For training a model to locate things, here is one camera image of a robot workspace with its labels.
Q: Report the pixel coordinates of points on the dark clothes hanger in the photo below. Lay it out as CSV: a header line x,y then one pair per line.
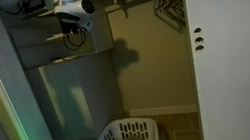
x,y
176,18

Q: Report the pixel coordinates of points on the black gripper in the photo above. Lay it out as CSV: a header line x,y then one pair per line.
x,y
70,27

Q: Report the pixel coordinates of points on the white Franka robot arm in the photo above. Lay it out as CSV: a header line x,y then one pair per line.
x,y
71,7

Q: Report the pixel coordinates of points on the white baseboard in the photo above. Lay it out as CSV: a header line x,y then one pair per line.
x,y
162,110

